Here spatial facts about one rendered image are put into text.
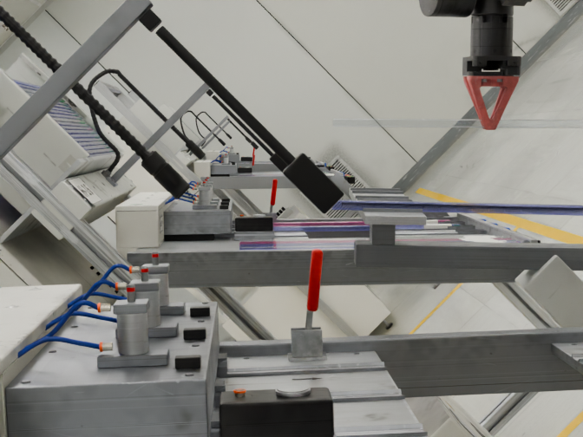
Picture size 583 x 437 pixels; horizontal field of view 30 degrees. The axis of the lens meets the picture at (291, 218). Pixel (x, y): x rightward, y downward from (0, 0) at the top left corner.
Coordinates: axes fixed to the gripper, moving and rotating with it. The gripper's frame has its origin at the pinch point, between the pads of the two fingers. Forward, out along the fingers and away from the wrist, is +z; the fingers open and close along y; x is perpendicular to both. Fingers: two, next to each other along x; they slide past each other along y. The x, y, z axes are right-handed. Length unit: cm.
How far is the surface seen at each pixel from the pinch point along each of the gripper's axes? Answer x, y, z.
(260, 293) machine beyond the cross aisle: -49, -384, 100
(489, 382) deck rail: -6.4, 42.9, 24.6
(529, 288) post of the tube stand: 3.4, 13.7, 20.4
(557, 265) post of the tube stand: 6.8, 13.6, 17.5
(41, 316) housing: -47, 64, 13
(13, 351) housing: -45, 78, 13
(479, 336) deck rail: -7.5, 42.8, 19.9
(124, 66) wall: -168, -692, -17
